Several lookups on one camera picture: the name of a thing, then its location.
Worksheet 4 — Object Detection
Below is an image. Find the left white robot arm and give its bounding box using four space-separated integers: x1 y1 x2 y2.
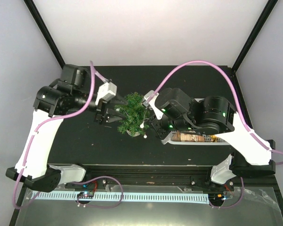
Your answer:
6 64 127 192

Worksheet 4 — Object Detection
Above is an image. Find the right black frame post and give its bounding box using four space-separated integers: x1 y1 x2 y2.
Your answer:
232 0 278 73

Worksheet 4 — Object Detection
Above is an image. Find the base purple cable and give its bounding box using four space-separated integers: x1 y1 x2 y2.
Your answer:
75 176 124 209
208 176 246 210

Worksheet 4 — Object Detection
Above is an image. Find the left black frame post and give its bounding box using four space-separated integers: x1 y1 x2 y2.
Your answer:
24 0 66 68

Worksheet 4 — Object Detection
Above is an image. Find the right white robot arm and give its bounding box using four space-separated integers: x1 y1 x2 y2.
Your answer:
144 88 275 190

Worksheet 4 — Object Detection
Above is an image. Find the white slotted cable duct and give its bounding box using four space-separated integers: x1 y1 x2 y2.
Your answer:
36 191 209 204

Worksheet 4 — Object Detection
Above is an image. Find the small green christmas tree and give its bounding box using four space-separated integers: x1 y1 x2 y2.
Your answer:
115 92 150 138

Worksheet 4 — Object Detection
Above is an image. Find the white perforated plastic basket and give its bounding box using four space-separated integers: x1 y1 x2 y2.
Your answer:
152 96 234 145

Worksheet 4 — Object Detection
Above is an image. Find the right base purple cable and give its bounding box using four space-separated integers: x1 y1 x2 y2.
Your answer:
208 176 246 210

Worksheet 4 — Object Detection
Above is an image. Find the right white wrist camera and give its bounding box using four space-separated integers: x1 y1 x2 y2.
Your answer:
142 90 164 120

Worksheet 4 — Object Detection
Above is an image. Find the gold bow ornament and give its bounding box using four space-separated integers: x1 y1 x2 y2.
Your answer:
210 135 223 143

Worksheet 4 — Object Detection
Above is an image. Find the beige fabric sack ornament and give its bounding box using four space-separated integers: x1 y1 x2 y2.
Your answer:
171 132 205 142

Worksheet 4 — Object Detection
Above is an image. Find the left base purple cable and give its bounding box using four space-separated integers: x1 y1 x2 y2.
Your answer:
75 176 124 209

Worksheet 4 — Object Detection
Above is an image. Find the white bulb light string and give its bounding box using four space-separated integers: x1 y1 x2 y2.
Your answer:
115 98 154 139

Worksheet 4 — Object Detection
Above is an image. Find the black frame post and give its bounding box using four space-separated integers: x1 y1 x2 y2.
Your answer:
24 0 66 68
232 0 278 73

